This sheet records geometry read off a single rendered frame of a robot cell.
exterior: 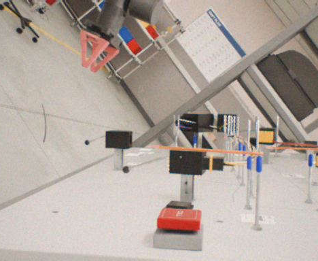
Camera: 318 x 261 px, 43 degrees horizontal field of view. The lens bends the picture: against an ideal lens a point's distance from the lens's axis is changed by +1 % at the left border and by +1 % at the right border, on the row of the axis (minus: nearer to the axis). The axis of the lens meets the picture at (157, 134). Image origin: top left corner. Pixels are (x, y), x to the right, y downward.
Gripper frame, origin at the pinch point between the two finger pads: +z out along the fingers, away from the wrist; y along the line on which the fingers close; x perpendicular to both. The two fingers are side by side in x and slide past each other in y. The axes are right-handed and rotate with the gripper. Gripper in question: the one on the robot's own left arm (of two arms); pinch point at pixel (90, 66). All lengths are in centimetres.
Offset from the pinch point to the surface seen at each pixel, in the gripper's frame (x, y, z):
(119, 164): -13.7, 10.3, 19.5
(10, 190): 72, 126, 79
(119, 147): -12.3, 8.5, 15.2
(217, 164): -37.7, -21.7, 7.2
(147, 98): 188, 725, -19
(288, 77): -43, 83, -32
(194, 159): -34.1, -22.4, 8.1
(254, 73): -31, 74, -27
